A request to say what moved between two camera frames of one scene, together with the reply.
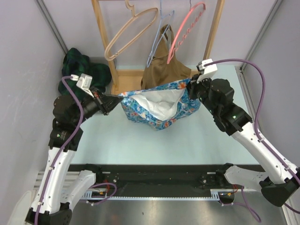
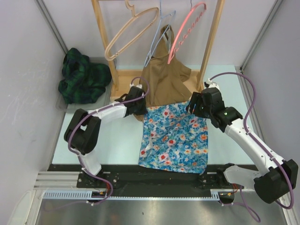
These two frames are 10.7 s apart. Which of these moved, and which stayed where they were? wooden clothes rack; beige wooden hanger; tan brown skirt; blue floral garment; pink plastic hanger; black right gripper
Moved: blue floral garment; black right gripper
Stayed: beige wooden hanger; pink plastic hanger; tan brown skirt; wooden clothes rack
